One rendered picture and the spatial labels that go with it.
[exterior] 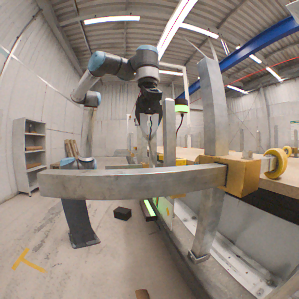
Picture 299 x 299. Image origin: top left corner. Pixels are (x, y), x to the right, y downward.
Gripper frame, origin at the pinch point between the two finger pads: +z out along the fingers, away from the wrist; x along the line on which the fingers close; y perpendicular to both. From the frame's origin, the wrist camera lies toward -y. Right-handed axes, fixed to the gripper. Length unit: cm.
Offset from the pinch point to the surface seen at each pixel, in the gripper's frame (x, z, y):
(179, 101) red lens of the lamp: -10.9, -12.6, -0.6
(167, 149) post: -6.1, 4.4, 0.0
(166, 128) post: -5.9, -2.8, 0.2
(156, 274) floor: -8, 102, 15
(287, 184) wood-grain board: -25.3, 10.6, -34.1
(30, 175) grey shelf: 243, 76, 226
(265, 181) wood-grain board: -25.2, 11.3, -26.7
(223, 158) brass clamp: -5.1, 3.8, -27.8
